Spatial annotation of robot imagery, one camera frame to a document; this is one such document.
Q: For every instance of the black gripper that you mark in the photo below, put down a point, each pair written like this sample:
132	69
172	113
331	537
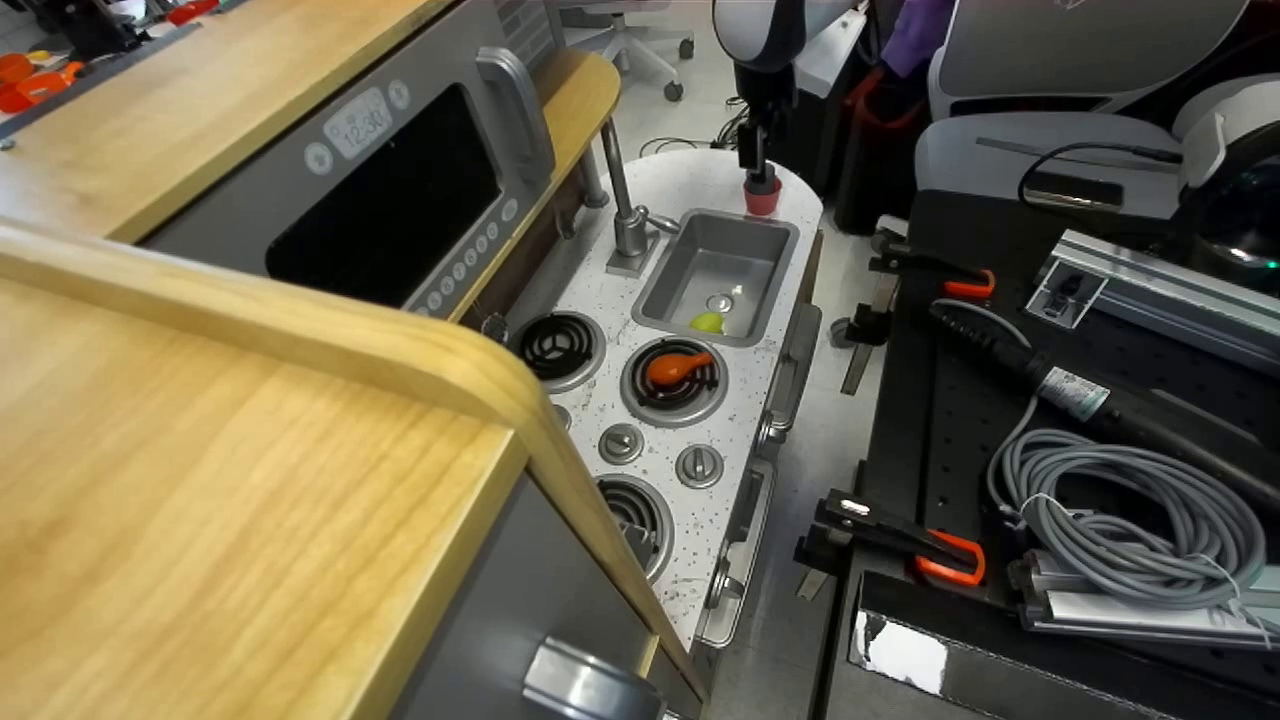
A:
771	98

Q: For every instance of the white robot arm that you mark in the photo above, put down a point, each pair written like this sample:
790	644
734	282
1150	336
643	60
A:
761	39

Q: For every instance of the orange cup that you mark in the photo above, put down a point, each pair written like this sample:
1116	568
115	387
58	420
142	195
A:
761	198

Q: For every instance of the gray toy sink basin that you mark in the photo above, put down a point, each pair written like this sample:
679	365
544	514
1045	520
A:
718	264

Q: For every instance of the gray toy faucet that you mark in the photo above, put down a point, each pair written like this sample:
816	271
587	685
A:
634	232

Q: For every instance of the yellow toy lemon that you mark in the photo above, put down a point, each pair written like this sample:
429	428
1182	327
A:
710	322

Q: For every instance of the white toy stove counter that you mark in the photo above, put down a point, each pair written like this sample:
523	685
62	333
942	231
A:
680	469

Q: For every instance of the orange toy spoon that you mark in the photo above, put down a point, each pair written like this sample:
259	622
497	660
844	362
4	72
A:
679	365

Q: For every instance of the gray toy microwave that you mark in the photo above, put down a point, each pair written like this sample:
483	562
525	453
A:
402	185

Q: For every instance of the black handheld tool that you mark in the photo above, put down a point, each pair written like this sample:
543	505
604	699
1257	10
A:
1109	411

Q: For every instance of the wooden toy kitchen cabinet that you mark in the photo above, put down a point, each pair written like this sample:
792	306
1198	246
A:
247	500

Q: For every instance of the orange-handled black clamp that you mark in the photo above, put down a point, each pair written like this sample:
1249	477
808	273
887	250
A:
928	554
957	282

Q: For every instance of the aluminium extrusion rail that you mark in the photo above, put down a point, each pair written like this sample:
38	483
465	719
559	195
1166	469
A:
1098	276

